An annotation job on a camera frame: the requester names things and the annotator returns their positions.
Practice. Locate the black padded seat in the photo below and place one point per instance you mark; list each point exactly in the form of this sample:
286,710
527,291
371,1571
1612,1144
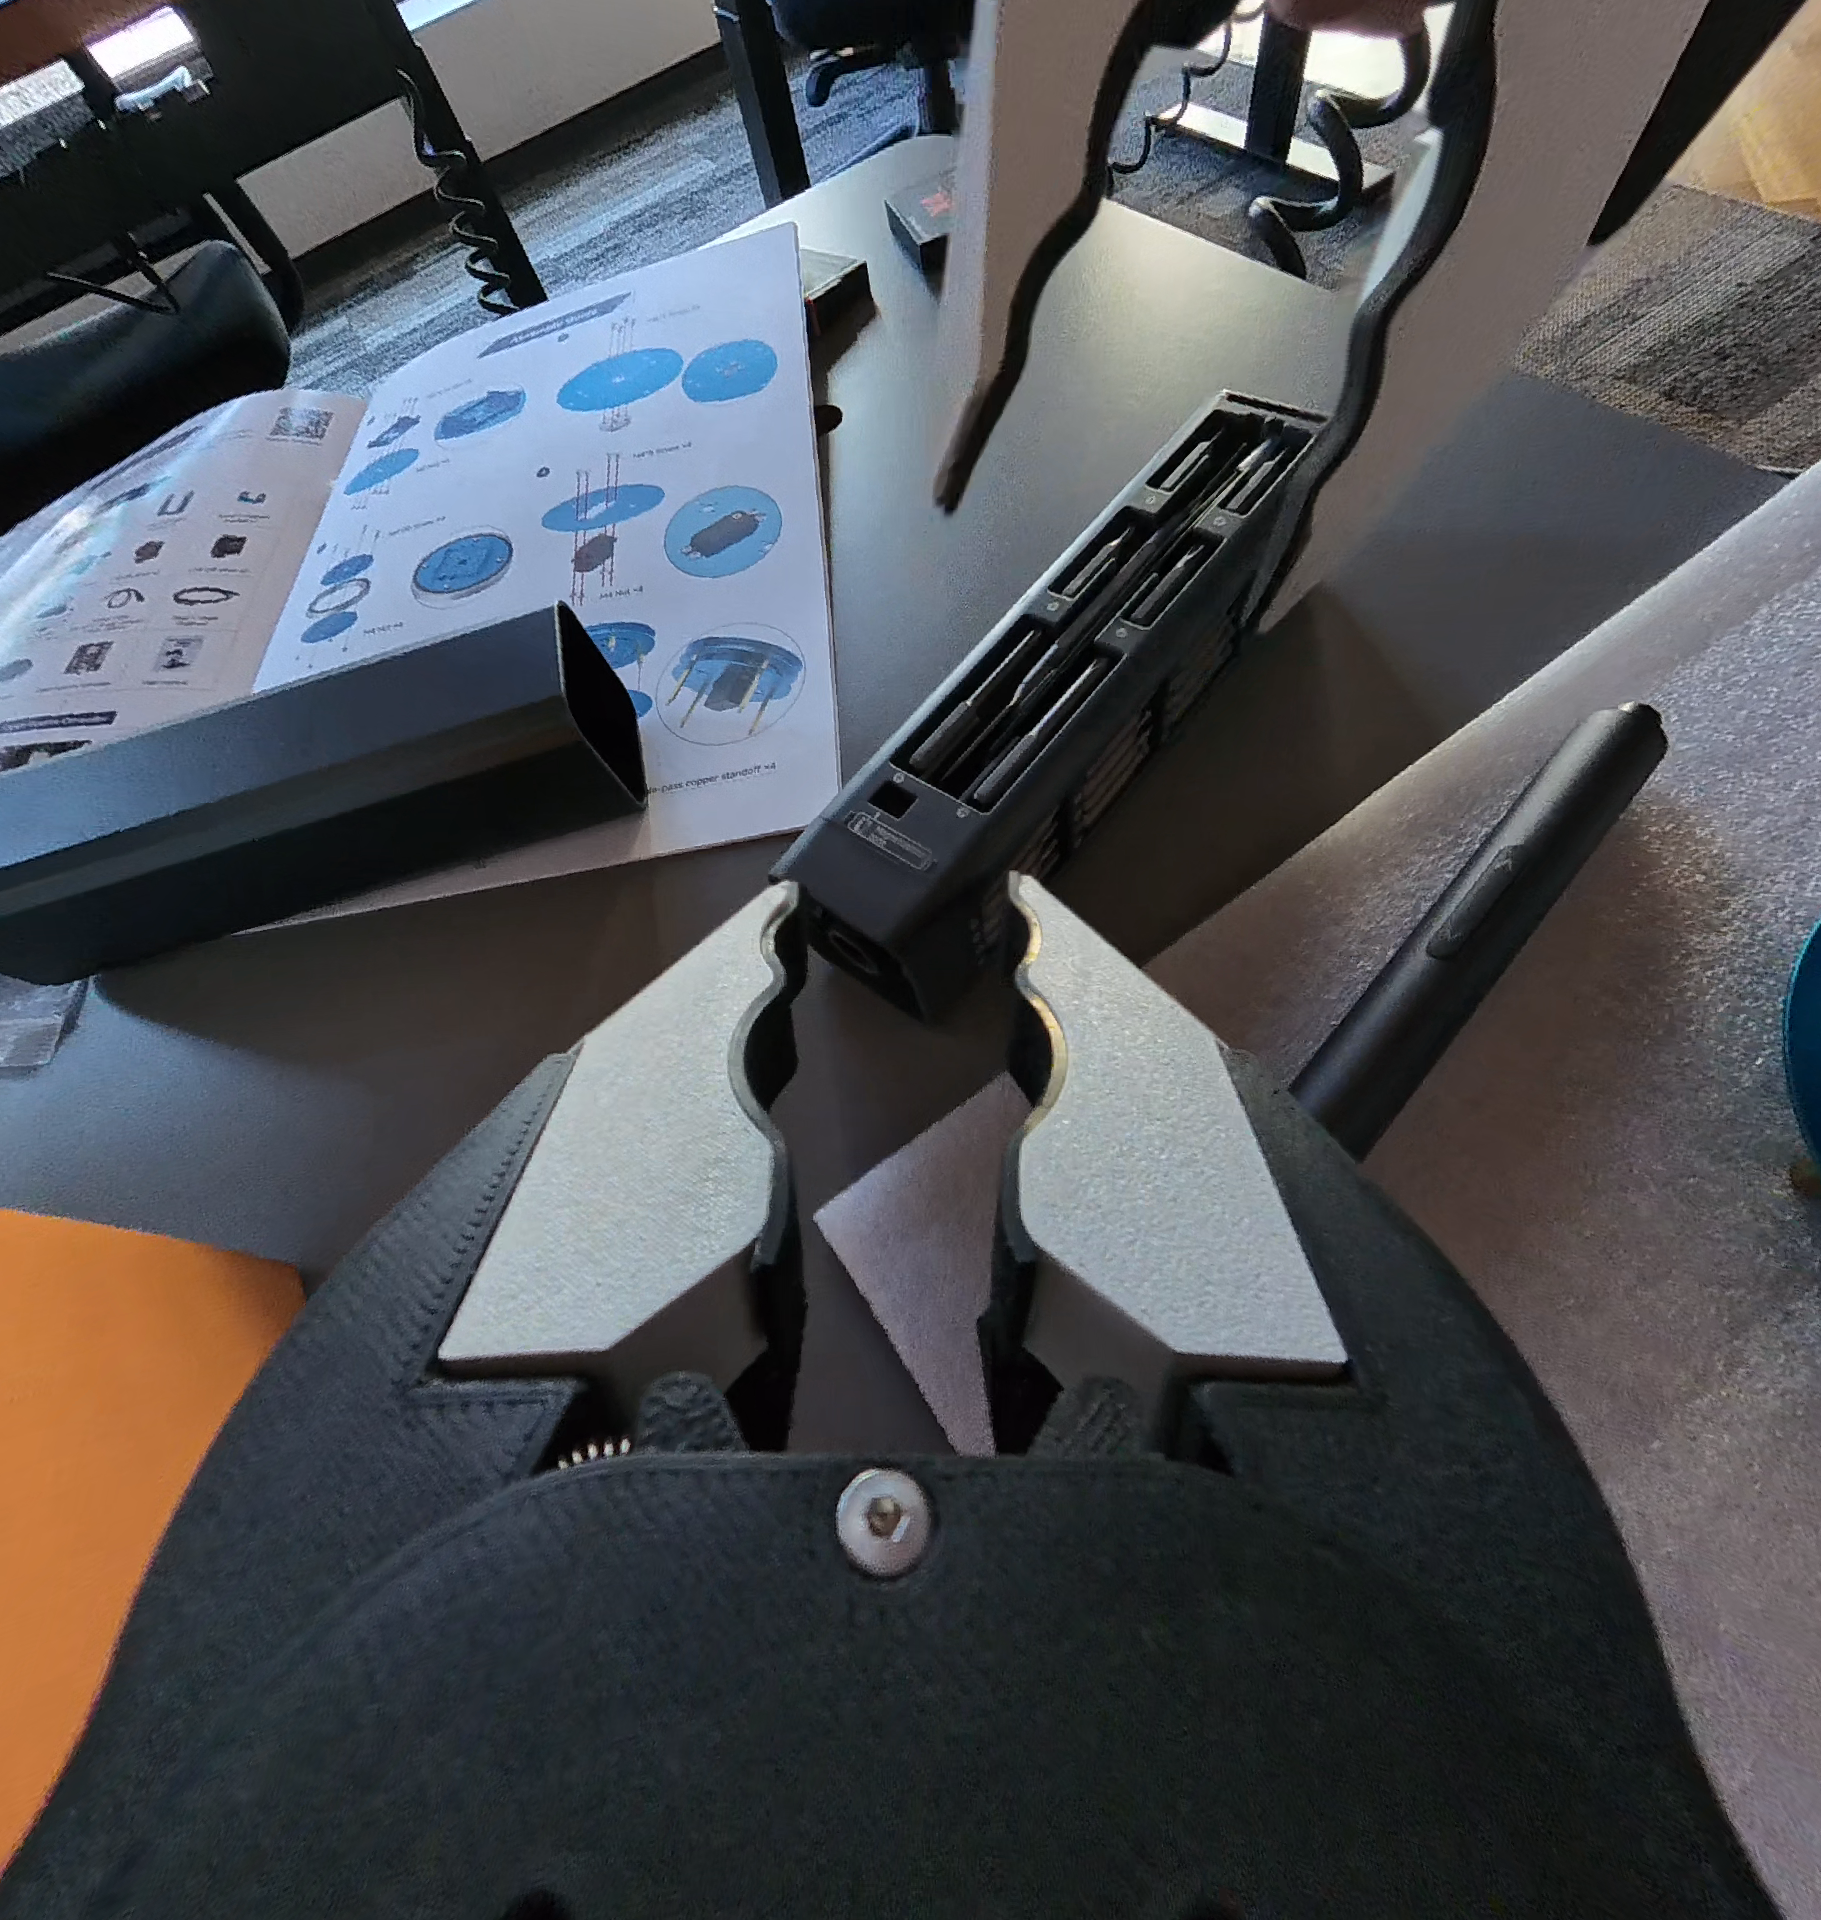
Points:
101,391

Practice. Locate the person's right hand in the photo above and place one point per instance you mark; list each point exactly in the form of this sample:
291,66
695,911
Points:
1360,12

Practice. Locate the dark metal case sleeve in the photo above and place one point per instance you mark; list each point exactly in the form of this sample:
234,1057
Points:
251,810

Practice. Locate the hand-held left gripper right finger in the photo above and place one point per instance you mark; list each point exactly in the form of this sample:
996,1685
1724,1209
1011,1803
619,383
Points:
1180,1201

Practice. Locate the black office chair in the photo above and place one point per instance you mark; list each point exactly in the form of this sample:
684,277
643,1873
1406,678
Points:
880,31

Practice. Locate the wooden desk with black frame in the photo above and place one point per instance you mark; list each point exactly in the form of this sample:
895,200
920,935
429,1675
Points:
38,38

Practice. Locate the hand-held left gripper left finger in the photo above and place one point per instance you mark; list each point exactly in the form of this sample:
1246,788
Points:
626,1201

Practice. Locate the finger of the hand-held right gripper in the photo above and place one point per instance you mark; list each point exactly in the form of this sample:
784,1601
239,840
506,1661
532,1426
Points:
1540,181
1030,150

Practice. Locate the clear plastic bag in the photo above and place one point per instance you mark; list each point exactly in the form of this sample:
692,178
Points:
9,1020

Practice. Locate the black screwdriver bit case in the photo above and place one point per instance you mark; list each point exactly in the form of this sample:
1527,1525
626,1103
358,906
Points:
1000,750

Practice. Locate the dark grey desk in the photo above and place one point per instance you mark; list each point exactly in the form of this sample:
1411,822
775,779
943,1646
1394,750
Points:
326,1080

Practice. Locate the small black box red print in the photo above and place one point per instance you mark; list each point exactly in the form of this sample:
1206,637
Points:
918,217

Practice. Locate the white foam sheet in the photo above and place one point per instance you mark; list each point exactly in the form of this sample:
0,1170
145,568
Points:
1676,1426

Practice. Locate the black electric screwdriver pen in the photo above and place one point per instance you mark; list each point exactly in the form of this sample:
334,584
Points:
1496,886

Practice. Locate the white assembly manual blue pictures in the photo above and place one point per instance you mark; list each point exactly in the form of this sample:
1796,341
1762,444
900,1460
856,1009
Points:
536,450

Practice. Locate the small black box striped edge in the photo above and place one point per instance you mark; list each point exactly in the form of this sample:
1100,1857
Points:
832,292

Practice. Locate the black desk leg white foot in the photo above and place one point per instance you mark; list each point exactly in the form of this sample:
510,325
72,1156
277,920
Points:
1277,76

